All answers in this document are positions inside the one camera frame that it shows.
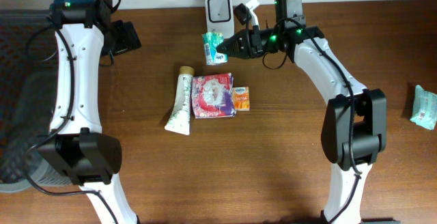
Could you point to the teal small tissue pack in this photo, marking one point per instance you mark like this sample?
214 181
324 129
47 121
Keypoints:
210 42

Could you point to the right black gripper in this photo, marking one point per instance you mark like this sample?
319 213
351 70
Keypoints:
250 44

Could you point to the mint green wipes pack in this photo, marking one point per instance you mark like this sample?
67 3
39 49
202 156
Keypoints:
424 108

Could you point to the red purple tissue pack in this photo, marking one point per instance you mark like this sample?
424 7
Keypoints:
212 96

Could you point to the white barcode scanner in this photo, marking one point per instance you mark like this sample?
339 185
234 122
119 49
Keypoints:
220 17

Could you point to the white bamboo print tube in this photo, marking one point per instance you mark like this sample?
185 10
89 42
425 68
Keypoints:
180 117

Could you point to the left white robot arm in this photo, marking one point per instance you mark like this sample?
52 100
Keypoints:
76 146

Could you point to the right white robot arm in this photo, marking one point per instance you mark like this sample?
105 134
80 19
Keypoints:
354 127

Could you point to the orange small tissue pack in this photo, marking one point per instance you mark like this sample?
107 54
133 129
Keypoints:
241 98

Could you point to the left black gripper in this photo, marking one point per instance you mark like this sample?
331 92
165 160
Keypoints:
129 38

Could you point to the grey plastic mesh basket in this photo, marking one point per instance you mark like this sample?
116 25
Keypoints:
29 63

